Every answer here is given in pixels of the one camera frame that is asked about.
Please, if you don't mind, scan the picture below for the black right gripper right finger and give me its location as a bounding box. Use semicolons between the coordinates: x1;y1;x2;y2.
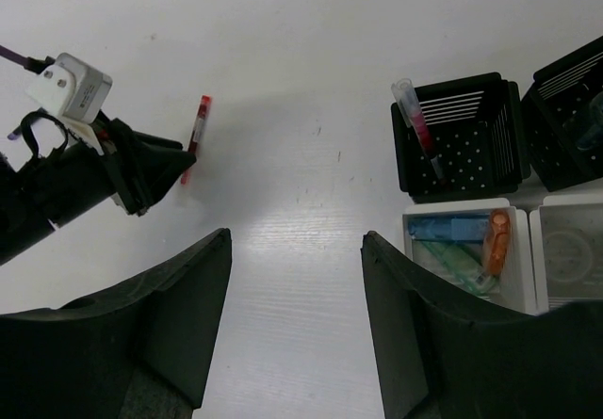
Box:
361;232;602;418

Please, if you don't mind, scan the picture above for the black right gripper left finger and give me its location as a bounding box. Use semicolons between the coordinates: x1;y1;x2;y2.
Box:
1;228;232;418

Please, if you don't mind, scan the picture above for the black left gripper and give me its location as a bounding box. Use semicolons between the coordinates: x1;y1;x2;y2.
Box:
1;117;197;264

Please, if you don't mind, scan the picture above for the red gel pen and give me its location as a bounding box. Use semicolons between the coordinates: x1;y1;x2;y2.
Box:
187;95;213;159
391;78;448;185

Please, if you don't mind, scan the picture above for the green lead case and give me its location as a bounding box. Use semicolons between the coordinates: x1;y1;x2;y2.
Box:
412;240;499;297

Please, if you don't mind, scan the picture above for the blue lead case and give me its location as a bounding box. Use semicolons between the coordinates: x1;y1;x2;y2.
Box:
408;217;489;243

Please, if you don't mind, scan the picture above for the orange lead case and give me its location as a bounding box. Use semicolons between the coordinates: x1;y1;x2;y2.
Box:
481;209;512;277

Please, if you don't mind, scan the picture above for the clear tape roll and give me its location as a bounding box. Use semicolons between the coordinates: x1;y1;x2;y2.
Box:
543;229;594;283

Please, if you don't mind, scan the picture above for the clear spray bottle blue cap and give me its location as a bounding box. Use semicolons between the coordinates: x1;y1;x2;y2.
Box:
562;93;602;152

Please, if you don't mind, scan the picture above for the white mesh organizer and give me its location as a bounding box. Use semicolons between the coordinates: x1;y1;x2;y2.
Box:
399;194;602;314

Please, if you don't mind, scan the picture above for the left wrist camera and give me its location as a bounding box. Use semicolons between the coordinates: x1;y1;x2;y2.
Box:
26;53;113;124

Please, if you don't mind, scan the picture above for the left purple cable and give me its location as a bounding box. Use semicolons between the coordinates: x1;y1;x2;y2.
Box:
0;44;37;142

